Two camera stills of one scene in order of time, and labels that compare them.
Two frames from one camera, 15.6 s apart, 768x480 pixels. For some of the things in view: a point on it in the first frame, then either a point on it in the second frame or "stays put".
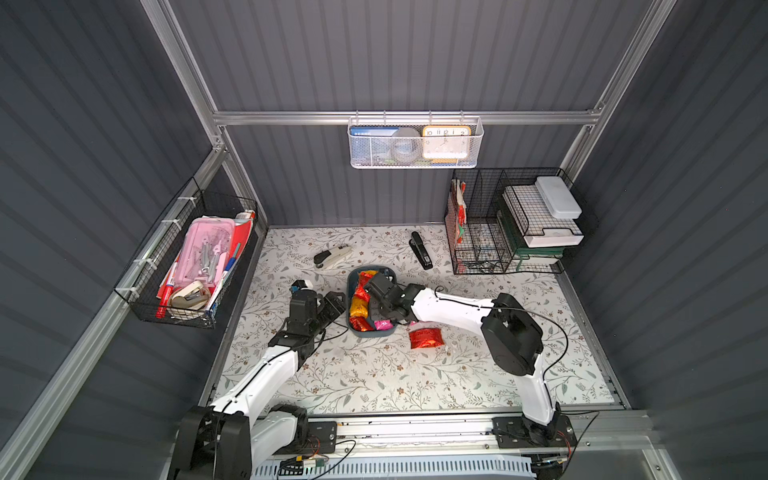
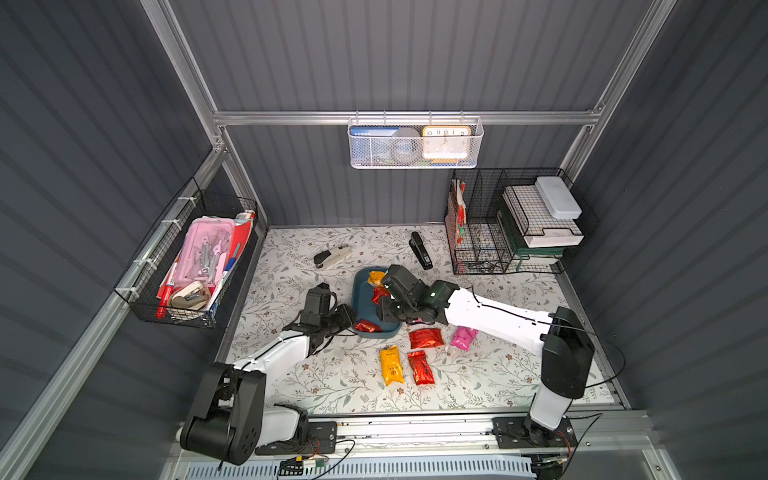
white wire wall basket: x=414 y=142 stays put
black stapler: x=420 y=251 stays put
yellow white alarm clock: x=446 y=143 stays put
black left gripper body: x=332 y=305 to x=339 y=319
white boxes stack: x=535 y=223 stays put
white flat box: x=557 y=197 stays put
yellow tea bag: x=358 y=308 to x=392 y=367
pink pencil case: x=205 y=251 stays put
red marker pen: x=164 y=292 stays put
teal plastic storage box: x=362 y=314 stays put
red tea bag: x=425 y=337 stays put
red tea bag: x=360 y=324 to x=420 y=367
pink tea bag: x=383 y=325 to x=463 y=336
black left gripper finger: x=334 y=303 to x=345 y=316
